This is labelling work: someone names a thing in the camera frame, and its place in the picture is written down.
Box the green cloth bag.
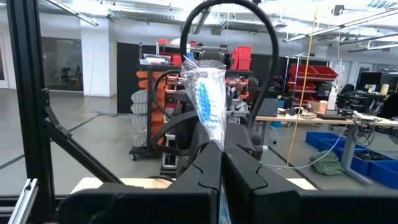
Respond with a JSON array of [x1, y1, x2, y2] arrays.
[[308, 149, 345, 176]]

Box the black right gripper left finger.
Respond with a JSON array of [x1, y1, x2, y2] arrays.
[[57, 140, 223, 224]]

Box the black cart with orange bins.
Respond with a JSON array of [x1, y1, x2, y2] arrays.
[[129, 60, 187, 161]]

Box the black computer monitor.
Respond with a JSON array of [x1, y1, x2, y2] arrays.
[[356, 71, 384, 91]]

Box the yellow hanging cable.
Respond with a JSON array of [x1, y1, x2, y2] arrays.
[[285, 0, 322, 166]]

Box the blue floor bin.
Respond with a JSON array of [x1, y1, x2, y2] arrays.
[[305, 130, 358, 153], [349, 148, 398, 190]]

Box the red stacked storage bins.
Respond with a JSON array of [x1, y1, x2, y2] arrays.
[[230, 45, 253, 71]]

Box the blue toothbrush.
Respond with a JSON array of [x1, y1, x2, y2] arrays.
[[179, 58, 233, 224]]

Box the white plastic bottle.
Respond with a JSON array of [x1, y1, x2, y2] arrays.
[[327, 84, 338, 110]]

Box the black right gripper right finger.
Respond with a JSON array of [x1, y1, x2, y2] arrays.
[[222, 141, 398, 224]]

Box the shelf with red bins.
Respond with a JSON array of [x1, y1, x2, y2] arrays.
[[286, 55, 339, 105]]

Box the wooden workshop desk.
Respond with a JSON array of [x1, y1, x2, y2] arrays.
[[254, 112, 398, 175]]

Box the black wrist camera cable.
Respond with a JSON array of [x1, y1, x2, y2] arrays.
[[179, 0, 280, 131]]

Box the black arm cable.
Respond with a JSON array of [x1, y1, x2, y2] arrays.
[[150, 68, 200, 157]]

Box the black aluminium table frame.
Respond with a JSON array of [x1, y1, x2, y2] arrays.
[[0, 0, 124, 224]]

